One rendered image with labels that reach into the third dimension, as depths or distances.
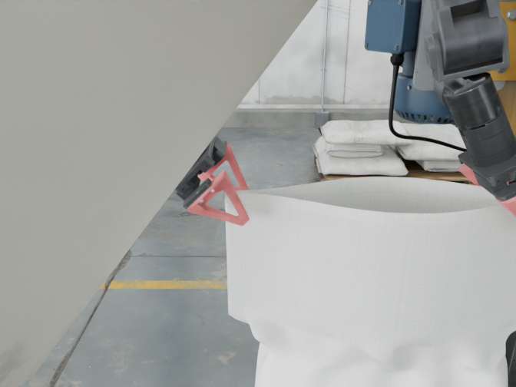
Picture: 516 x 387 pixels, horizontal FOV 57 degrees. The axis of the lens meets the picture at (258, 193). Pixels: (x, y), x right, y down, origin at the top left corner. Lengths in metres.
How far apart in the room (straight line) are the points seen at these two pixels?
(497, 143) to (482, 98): 0.06
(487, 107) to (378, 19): 0.34
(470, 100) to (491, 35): 0.08
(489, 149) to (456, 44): 0.14
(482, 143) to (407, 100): 0.32
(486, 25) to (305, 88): 5.12
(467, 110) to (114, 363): 1.70
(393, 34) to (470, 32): 0.28
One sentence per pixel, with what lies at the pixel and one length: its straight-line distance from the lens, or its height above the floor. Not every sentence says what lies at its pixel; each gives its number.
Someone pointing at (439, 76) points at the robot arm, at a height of 1.21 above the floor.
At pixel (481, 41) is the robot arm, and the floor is 1.25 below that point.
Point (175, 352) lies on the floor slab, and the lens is 2.04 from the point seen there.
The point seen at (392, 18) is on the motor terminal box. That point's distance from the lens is 0.88.
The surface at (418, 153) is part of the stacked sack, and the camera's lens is 3.64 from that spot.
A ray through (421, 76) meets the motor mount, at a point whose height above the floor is 1.18.
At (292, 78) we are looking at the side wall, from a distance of 5.67.
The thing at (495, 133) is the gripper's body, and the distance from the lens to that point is 0.65.
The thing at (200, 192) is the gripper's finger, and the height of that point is 1.07.
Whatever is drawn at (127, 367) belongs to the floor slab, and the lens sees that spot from 2.01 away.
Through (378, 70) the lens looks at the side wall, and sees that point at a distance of 5.81.
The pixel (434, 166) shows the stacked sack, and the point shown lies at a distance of 3.82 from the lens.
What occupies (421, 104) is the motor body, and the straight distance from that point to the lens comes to 0.94.
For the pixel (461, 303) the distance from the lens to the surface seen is 0.72.
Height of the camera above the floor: 1.28
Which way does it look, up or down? 21 degrees down
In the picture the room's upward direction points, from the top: straight up
